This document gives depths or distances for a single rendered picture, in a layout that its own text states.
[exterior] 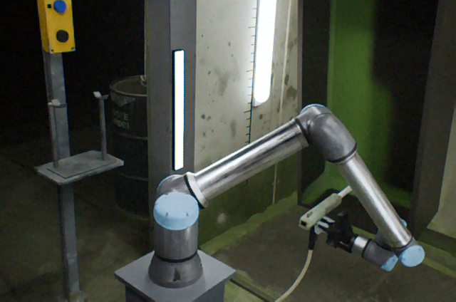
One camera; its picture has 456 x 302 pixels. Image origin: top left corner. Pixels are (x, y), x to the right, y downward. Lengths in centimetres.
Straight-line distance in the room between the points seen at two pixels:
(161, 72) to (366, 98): 105
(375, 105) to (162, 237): 139
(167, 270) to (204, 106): 115
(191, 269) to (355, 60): 138
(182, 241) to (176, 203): 13
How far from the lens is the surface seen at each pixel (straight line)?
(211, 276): 177
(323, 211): 221
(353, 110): 265
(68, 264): 264
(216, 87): 265
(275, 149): 175
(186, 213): 161
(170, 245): 165
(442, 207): 334
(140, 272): 180
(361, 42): 251
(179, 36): 240
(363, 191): 177
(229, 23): 265
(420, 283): 302
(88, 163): 228
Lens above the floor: 168
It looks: 20 degrees down
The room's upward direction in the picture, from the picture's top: 2 degrees clockwise
